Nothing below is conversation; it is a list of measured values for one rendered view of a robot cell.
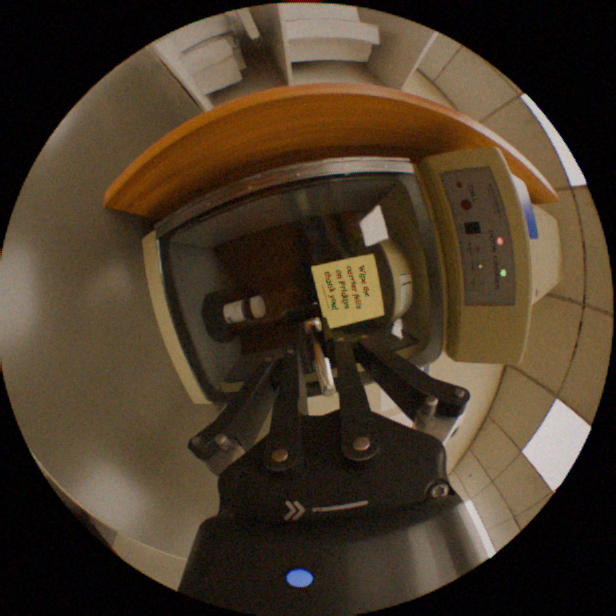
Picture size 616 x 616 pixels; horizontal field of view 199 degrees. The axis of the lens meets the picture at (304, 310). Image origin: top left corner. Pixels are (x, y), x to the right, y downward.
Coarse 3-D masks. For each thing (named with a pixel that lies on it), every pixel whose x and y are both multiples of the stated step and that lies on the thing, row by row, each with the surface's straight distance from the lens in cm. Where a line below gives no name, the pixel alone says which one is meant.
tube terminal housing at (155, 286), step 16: (432, 208) 30; (432, 224) 29; (144, 240) 36; (144, 256) 36; (160, 288) 32; (448, 288) 31; (160, 304) 33; (448, 304) 31; (160, 320) 34; (448, 320) 32; (176, 336) 32; (448, 336) 33; (176, 352) 33; (176, 368) 35; (192, 384) 35; (192, 400) 38
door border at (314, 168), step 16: (320, 160) 25; (352, 160) 26; (384, 160) 28; (272, 176) 24; (288, 176) 24; (304, 176) 24; (224, 192) 26; (240, 192) 25; (192, 208) 28; (208, 208) 26; (176, 224) 29
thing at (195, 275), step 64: (256, 192) 24; (320, 192) 23; (384, 192) 25; (192, 256) 26; (256, 256) 22; (320, 256) 21; (384, 256) 23; (192, 320) 27; (256, 320) 22; (384, 320) 23
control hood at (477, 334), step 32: (448, 160) 31; (480, 160) 32; (512, 192) 32; (448, 224) 28; (512, 224) 30; (448, 256) 29; (480, 320) 30; (512, 320) 32; (448, 352) 34; (480, 352) 32; (512, 352) 34
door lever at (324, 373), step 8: (312, 320) 16; (304, 328) 17; (312, 328) 16; (320, 328) 17; (312, 336) 17; (320, 336) 17; (312, 344) 17; (320, 344) 17; (312, 352) 17; (320, 352) 17; (320, 360) 18; (328, 360) 18; (320, 368) 18; (328, 368) 18; (320, 376) 19; (328, 376) 19; (320, 384) 19; (328, 384) 19; (328, 392) 20
